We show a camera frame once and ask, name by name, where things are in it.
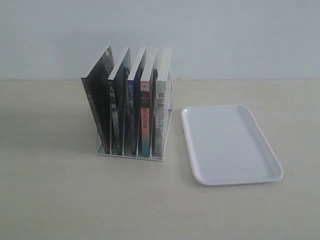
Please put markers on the dark brown leftmost book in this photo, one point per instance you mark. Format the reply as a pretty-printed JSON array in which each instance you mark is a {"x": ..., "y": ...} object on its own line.
[{"x": 96, "y": 88}]

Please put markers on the red and teal book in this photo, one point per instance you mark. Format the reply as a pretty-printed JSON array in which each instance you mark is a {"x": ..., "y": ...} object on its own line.
[{"x": 146, "y": 88}]

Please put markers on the blue book with orange moon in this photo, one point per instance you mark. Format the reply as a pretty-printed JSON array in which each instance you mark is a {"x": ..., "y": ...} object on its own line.
[{"x": 133, "y": 89}]

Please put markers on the white grey rightmost book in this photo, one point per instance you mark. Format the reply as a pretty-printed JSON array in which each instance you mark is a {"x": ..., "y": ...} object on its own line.
[{"x": 161, "y": 101}]

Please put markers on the white wire book rack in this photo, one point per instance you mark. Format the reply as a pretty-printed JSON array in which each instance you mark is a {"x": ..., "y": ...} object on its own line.
[{"x": 126, "y": 152}]

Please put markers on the white plastic tray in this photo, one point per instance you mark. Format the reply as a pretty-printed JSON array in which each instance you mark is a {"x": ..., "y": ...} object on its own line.
[{"x": 226, "y": 146}]

